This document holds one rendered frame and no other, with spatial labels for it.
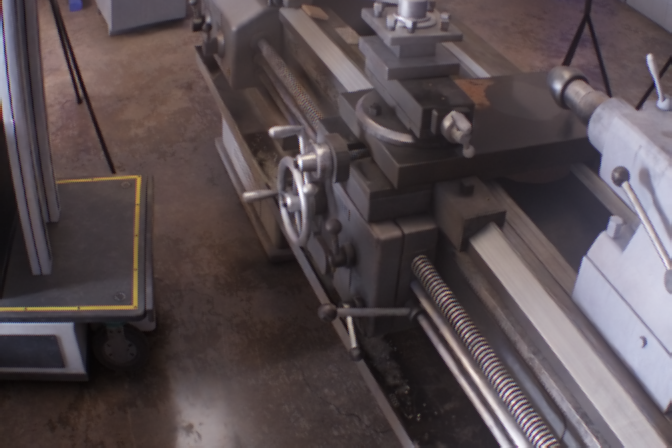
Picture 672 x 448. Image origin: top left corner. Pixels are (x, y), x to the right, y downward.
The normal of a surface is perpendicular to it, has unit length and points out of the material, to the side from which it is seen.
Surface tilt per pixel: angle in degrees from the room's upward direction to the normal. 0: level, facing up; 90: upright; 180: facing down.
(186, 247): 0
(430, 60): 0
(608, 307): 90
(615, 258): 62
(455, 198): 0
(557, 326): 36
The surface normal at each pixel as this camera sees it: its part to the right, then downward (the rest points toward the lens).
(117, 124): 0.05, -0.83
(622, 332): -0.93, 0.16
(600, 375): -0.50, -0.58
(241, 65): 0.36, 0.54
